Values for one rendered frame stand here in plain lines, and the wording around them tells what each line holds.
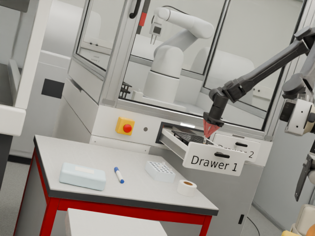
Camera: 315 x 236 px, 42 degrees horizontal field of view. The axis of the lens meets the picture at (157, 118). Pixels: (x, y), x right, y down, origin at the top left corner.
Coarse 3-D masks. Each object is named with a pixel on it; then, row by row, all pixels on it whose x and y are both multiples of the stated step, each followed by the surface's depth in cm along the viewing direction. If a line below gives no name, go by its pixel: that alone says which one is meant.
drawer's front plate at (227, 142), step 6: (216, 138) 211; (222, 138) 212; (228, 138) 214; (234, 138) 215; (222, 144) 213; (228, 144) 215; (234, 144) 216; (252, 144) 220; (258, 144) 222; (240, 150) 219; (246, 150) 220; (252, 150) 221; (258, 150) 223; (246, 156) 221; (252, 156) 222
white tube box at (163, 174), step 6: (150, 162) 172; (156, 162) 173; (150, 168) 167; (156, 168) 165; (162, 168) 168; (168, 168) 170; (150, 174) 166; (156, 174) 161; (162, 174) 162; (168, 174) 163; (174, 174) 164; (156, 180) 162; (162, 180) 163; (168, 180) 164
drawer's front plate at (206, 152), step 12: (192, 144) 170; (204, 144) 173; (192, 156) 171; (204, 156) 173; (216, 156) 175; (240, 156) 180; (192, 168) 172; (204, 168) 175; (216, 168) 177; (228, 168) 179; (240, 168) 182
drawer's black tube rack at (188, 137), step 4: (172, 132) 199; (176, 132) 199; (180, 132) 202; (180, 136) 191; (184, 136) 194; (188, 136) 198; (192, 136) 201; (196, 136) 204; (200, 136) 207; (180, 140) 197; (184, 140) 187; (188, 140) 187; (192, 140) 189; (196, 140) 193; (200, 140) 195; (208, 140) 201; (212, 144) 194
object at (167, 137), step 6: (162, 132) 201; (168, 132) 196; (162, 138) 199; (168, 138) 193; (174, 138) 188; (168, 144) 191; (174, 144) 186; (180, 144) 181; (216, 144) 201; (174, 150) 185; (180, 150) 179; (186, 150) 175; (180, 156) 178
